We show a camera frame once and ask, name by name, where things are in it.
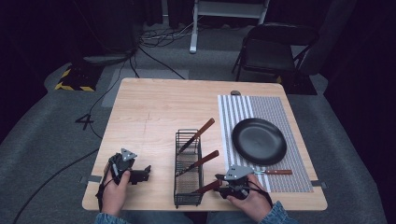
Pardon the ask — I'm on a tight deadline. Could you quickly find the black round plate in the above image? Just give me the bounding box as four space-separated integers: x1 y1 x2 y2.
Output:
231 117 289 167

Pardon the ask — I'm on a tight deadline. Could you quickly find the white metal stand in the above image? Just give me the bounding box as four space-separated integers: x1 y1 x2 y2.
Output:
189 0 272 55

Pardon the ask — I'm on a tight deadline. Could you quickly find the striped grey placemat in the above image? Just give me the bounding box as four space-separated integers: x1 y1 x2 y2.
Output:
217 94 315 194

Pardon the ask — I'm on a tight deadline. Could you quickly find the person's left hand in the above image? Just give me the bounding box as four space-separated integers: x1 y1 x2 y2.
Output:
100 170 132 217

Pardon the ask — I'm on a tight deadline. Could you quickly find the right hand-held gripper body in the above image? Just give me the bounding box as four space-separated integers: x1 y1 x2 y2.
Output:
219 164 256 201

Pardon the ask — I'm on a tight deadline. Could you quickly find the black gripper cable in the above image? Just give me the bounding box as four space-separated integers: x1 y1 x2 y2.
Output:
94 177 115 214
244 179 274 209

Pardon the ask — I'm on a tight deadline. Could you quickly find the grey tape strip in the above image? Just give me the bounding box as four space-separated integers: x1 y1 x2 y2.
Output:
78 175 104 184
310 179 329 189

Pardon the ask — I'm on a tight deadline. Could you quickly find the black floor cable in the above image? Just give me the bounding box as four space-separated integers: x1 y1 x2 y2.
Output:
11 46 138 224

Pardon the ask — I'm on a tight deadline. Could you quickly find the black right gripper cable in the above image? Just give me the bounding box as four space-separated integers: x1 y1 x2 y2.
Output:
244 179 274 209

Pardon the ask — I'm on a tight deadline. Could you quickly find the wooden-handled knife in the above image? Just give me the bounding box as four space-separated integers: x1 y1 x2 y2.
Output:
175 149 220 178
177 117 217 155

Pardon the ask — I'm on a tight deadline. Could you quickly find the person's right hand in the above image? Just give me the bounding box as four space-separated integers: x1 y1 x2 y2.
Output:
225 173 274 223

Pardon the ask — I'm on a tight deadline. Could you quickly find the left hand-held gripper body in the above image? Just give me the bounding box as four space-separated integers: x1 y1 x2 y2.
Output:
105 147 138 187

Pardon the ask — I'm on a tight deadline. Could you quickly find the wooden-handled cutlery piece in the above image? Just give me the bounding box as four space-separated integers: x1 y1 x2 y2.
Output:
191 179 224 195
253 168 294 176

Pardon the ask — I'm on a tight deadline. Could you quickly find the bundle of floor cables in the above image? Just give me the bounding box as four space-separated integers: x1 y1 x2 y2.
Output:
129 15 206 80

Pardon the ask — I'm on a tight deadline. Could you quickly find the black folding chair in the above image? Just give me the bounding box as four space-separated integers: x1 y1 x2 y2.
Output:
231 21 320 84

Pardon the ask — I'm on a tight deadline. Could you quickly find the yellow-black striped base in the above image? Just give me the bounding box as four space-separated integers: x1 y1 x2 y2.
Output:
54 63 105 92

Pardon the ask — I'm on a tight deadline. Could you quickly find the dark equipment stand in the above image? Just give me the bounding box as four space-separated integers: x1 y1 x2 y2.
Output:
71 0 139 67

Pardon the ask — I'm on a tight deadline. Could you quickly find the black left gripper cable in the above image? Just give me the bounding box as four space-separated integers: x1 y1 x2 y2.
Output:
94 177 115 214

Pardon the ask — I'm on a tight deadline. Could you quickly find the black wire cutlery rack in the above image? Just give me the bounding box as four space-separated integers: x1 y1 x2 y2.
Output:
173 128 205 209

